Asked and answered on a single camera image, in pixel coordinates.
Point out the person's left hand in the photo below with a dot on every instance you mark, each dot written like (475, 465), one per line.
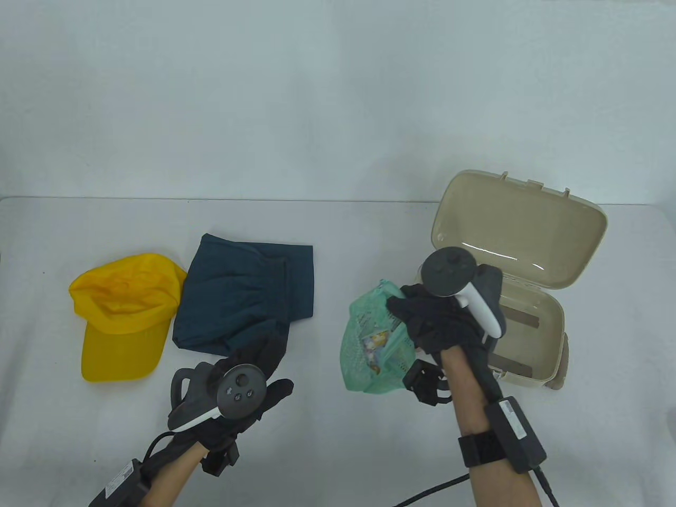
(264, 354)

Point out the person's right hand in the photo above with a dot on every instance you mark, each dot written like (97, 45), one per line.
(438, 325)

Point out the green mesh pouch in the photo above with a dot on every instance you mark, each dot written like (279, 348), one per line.
(359, 317)

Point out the beige hard-shell suitcase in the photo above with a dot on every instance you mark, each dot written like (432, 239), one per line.
(528, 222)

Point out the person's right forearm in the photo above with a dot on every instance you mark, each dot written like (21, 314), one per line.
(470, 406)

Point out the grey left hand controller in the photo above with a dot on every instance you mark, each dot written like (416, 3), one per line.
(240, 393)

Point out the grey hand controller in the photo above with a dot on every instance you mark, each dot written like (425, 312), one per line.
(449, 272)
(240, 393)

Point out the grey right hand controller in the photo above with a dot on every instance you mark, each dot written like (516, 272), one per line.
(449, 272)

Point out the folded dark teal shorts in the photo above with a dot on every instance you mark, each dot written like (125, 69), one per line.
(237, 285)

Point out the black right wrist box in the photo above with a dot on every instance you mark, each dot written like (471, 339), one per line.
(515, 433)

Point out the black wrist box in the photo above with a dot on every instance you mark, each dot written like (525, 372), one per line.
(119, 486)
(515, 433)

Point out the yellow cap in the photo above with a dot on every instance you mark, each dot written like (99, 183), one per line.
(121, 338)

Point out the black left wrist box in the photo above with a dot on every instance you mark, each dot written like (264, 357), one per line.
(119, 486)

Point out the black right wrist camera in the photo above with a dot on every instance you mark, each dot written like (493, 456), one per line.
(425, 383)

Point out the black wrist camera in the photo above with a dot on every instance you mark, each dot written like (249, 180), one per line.
(219, 459)
(425, 383)

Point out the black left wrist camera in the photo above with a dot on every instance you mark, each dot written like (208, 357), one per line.
(219, 459)

